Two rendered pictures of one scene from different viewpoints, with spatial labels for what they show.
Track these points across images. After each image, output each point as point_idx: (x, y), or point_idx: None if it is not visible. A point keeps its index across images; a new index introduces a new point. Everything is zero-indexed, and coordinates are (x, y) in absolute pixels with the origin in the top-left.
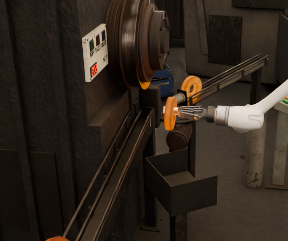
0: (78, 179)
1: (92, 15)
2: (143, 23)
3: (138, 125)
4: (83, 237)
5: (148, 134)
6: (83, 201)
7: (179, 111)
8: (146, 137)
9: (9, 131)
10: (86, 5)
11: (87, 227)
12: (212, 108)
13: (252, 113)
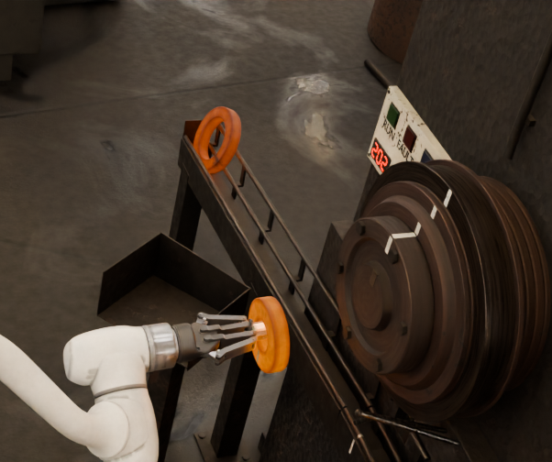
0: None
1: (436, 101)
2: (389, 197)
3: (379, 453)
4: (242, 214)
5: (336, 439)
6: (265, 198)
7: (243, 316)
8: (327, 417)
9: None
10: (430, 60)
11: (250, 226)
12: (180, 326)
13: (89, 332)
